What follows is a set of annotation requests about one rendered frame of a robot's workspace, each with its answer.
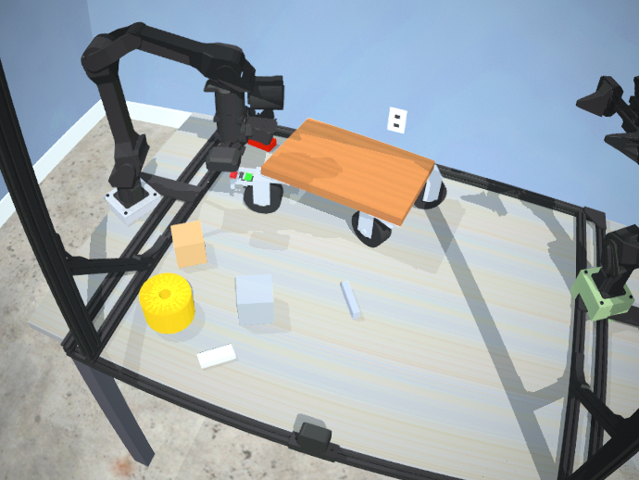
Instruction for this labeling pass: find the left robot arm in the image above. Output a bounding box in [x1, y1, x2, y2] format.
[81, 22, 284, 208]

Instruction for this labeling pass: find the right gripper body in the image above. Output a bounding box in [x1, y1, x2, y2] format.
[599, 76, 639, 133]

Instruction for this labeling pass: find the white rectangular block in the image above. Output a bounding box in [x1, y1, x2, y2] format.
[196, 345, 236, 369]

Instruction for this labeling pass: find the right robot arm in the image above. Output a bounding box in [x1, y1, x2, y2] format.
[592, 76, 639, 299]

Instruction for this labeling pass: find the red toy brick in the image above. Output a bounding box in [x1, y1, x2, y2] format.
[248, 138, 276, 152]

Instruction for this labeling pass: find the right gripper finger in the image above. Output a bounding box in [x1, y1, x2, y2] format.
[576, 80, 612, 117]
[604, 130, 639, 165]

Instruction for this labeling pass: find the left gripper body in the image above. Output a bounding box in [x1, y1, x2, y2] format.
[206, 106, 249, 172]

